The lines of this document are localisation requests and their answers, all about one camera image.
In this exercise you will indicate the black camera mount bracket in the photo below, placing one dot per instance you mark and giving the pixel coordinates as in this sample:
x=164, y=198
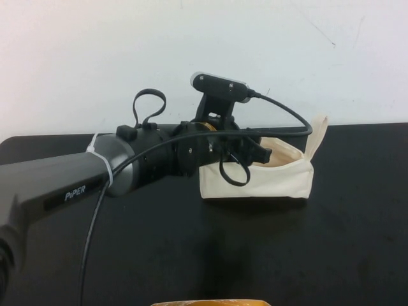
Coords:
x=213, y=106

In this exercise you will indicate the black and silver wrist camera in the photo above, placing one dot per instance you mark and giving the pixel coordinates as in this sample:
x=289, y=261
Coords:
x=220, y=84

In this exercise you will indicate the white zip tie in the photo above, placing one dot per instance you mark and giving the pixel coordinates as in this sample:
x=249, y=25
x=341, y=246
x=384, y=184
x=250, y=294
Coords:
x=106, y=167

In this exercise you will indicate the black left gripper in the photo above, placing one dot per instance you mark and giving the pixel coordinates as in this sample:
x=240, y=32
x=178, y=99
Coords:
x=197, y=150

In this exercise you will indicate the black left Piper robot arm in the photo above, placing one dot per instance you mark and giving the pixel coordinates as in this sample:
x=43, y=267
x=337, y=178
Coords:
x=63, y=181

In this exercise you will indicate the cream canvas pencil case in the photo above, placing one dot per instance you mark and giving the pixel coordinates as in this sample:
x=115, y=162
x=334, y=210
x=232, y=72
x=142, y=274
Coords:
x=271, y=181

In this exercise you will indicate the yellow-orange flat object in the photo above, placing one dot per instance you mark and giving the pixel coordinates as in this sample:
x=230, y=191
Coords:
x=210, y=303

